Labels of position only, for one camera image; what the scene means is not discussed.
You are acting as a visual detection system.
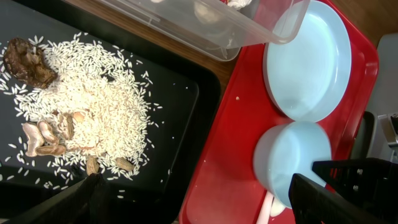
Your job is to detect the light blue plate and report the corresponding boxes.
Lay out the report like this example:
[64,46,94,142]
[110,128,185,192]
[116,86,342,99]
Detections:
[263,1,352,123]

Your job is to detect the clear plastic waste bin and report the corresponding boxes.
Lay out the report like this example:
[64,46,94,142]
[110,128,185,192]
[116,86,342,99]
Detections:
[101,0,310,62]

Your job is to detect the light blue food bowl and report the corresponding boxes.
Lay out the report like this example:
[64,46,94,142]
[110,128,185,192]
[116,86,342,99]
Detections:
[253,121,331,208]

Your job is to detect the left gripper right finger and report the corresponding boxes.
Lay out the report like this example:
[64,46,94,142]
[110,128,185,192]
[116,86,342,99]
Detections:
[289,174,385,224]

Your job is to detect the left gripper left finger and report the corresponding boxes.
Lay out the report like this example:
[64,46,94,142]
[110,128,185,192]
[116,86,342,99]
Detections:
[6,174,104,224]

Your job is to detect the red serving tray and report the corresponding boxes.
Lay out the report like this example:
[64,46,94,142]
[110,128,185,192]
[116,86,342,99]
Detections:
[179,16,379,224]

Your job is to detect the white napkin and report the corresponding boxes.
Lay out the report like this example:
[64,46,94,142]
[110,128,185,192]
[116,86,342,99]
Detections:
[227,0,252,10]

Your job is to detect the grey dishwasher rack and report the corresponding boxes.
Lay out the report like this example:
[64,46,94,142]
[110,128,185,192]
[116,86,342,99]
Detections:
[350,33,397,163]

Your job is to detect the rice and meat leftovers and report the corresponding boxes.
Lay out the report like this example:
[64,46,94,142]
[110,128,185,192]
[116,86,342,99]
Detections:
[1,34,159,190]

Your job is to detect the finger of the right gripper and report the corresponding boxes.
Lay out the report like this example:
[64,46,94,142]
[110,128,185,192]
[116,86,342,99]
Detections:
[312,157,397,223]

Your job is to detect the black waste tray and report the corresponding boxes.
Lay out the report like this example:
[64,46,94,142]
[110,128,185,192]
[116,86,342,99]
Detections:
[1,1,221,223]

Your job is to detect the white plastic fork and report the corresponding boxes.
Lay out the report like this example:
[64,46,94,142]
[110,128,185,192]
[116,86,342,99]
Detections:
[256,191,274,224]

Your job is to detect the white plastic spoon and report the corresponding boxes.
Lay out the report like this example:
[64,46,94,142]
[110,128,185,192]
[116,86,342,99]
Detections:
[270,197,285,217]

